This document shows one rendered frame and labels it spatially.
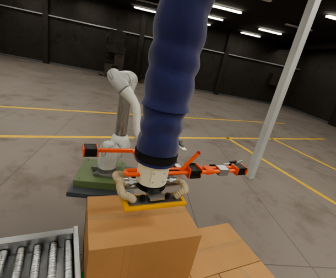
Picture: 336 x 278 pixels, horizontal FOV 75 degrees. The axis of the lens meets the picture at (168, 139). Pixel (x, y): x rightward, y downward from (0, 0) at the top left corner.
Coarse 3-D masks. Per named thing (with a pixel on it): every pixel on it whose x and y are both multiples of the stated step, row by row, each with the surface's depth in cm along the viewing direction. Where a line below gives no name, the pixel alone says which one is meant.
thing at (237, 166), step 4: (232, 164) 143; (236, 164) 143; (240, 164) 145; (232, 168) 143; (236, 168) 139; (240, 168) 139; (244, 168) 140; (236, 172) 139; (240, 172) 141; (244, 172) 143
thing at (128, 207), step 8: (136, 200) 110; (144, 200) 111; (160, 200) 114; (168, 200) 115; (176, 200) 117; (184, 200) 119; (128, 208) 104; (136, 208) 106; (144, 208) 108; (152, 208) 110
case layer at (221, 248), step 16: (224, 224) 195; (208, 240) 174; (224, 240) 177; (240, 240) 180; (208, 256) 159; (224, 256) 162; (240, 256) 165; (256, 256) 168; (192, 272) 145; (208, 272) 147; (224, 272) 149; (240, 272) 152; (256, 272) 154
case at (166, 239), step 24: (96, 216) 120; (120, 216) 124; (144, 216) 128; (168, 216) 131; (96, 240) 106; (120, 240) 108; (144, 240) 111; (168, 240) 115; (192, 240) 122; (96, 264) 105; (120, 264) 110; (144, 264) 116; (168, 264) 123; (192, 264) 130
